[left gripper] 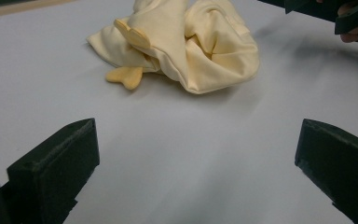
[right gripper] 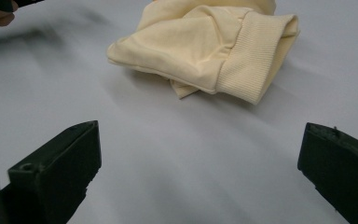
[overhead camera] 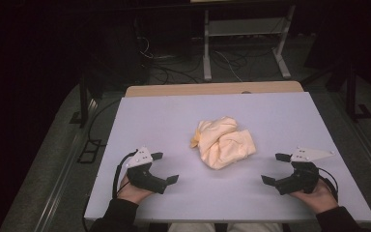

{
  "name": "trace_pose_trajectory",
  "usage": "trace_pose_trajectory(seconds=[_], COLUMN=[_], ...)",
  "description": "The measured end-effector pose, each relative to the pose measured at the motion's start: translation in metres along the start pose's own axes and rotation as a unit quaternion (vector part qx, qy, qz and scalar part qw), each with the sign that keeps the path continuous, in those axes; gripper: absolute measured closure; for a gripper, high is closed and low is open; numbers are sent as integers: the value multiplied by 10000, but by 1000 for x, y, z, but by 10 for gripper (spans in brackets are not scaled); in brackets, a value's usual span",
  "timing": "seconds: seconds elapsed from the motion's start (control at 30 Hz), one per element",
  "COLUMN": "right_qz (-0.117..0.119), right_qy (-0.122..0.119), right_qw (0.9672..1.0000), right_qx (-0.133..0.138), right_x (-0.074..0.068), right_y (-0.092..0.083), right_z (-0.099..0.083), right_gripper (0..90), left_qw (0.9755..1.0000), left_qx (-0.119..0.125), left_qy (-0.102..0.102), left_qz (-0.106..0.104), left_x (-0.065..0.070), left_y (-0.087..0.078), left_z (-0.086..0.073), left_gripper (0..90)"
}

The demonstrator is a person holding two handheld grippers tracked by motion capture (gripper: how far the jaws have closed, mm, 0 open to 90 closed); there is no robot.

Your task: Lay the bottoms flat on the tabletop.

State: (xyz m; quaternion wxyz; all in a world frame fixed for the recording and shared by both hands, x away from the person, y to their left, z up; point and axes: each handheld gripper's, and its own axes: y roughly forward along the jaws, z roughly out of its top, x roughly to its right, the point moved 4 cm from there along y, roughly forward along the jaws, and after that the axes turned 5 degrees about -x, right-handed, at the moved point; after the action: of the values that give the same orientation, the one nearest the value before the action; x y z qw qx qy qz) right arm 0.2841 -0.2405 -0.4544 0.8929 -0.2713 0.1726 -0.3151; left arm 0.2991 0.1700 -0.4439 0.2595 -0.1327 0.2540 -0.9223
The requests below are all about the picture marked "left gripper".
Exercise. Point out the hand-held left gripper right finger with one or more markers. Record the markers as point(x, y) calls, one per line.
point(341, 168)

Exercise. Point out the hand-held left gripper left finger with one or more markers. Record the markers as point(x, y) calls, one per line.
point(49, 174)

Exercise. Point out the pale yellow baby pants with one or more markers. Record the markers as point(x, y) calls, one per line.
point(199, 56)

